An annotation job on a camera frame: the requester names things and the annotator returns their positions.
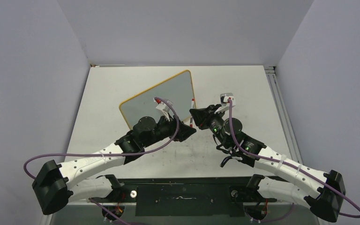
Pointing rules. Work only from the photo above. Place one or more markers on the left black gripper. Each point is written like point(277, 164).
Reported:
point(184, 131)

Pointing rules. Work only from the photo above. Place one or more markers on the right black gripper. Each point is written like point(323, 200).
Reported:
point(202, 117)

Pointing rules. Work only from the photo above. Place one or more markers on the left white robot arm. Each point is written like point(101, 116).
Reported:
point(58, 184)

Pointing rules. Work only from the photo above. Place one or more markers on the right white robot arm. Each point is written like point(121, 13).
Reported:
point(291, 174)

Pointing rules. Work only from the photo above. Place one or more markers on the yellow framed whiteboard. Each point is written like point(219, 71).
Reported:
point(177, 88)

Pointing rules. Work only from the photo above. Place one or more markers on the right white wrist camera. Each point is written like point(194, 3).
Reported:
point(227, 101)

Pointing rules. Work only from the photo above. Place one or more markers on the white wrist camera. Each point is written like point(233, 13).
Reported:
point(227, 101)
point(164, 108)

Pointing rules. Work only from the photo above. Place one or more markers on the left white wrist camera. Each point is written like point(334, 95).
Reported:
point(164, 108)

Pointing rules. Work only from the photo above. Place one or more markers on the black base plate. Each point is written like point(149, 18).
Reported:
point(186, 196)

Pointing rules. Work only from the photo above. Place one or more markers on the aluminium frame rail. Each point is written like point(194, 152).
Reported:
point(189, 197)

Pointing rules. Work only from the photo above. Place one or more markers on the aluminium side rail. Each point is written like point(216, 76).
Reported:
point(283, 114)

